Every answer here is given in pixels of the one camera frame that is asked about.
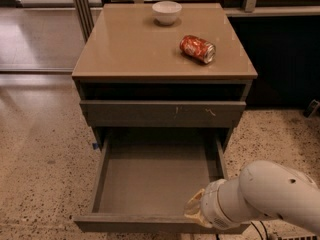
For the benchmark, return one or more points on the yellow foam padded gripper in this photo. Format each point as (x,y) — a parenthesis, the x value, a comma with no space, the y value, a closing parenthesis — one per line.
(214,202)

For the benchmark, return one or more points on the grey drawer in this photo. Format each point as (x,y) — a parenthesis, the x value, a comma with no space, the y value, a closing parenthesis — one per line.
(197,114)
(143,187)

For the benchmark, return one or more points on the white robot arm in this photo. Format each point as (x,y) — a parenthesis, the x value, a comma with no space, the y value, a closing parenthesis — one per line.
(264,190)

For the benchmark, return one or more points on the grey top drawer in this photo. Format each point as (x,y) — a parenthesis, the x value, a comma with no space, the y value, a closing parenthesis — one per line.
(197,114)

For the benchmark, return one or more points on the grey-brown drawer cabinet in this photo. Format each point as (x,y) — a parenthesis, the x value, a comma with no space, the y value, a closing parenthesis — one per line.
(129,56)

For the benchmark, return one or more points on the white floor power strip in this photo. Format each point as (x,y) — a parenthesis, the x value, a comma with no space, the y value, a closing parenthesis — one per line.
(274,236)

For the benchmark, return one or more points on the blue tape piece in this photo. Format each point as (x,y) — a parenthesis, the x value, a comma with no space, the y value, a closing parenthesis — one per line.
(95,146)

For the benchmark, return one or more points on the small black floor device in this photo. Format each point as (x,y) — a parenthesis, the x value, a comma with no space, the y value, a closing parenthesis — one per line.
(311,108)

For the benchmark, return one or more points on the red soda can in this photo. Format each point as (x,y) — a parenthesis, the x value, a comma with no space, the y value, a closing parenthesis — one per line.
(198,48)

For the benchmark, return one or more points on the white ceramic bowl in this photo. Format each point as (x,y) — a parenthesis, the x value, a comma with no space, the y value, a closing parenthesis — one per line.
(166,12)

